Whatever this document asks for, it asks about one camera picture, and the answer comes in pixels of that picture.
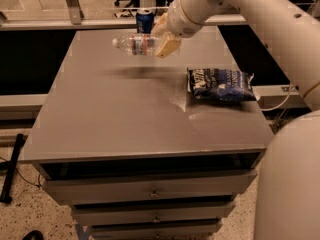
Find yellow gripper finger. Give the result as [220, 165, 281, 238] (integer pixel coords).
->
[155, 32, 181, 58]
[151, 13, 167, 37]

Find clear plastic water bottle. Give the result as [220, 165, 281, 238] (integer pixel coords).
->
[112, 33, 161, 57]

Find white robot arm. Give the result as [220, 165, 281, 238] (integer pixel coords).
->
[152, 0, 320, 240]

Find blue pepsi can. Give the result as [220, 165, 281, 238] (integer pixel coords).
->
[136, 8, 154, 34]

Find blue chip bag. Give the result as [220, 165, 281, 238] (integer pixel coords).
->
[187, 68, 256, 103]

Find grey drawer cabinet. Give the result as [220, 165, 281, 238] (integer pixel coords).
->
[19, 26, 280, 240]

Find top grey drawer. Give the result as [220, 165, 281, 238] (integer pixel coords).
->
[44, 169, 257, 205]

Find grey drawer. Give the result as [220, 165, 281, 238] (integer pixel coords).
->
[44, 169, 257, 205]
[72, 198, 235, 226]
[91, 220, 222, 240]

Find middle grey drawer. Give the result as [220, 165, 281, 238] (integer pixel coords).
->
[72, 198, 235, 226]

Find bottom grey drawer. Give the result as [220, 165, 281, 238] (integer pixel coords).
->
[91, 220, 222, 240]

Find black stand leg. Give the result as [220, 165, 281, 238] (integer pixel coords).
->
[0, 133, 25, 204]

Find black shoe tip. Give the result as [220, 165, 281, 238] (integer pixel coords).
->
[22, 230, 44, 240]

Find metal window rail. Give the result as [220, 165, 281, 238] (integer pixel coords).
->
[0, 0, 320, 32]

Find white cable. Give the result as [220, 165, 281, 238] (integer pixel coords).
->
[259, 83, 294, 112]

